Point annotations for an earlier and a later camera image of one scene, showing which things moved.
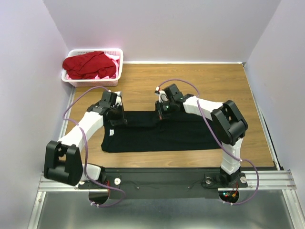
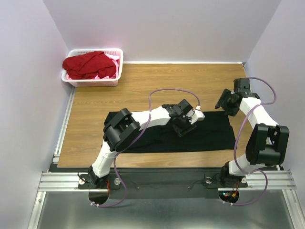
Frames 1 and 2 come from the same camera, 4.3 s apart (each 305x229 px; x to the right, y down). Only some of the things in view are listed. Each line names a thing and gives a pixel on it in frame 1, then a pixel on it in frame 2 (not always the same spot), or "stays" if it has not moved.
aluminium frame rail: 47,185 stays
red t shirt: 89,66 stays
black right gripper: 162,115 to 226,94
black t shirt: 145,131 stays
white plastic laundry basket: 94,83 stays
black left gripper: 121,120 to 188,128
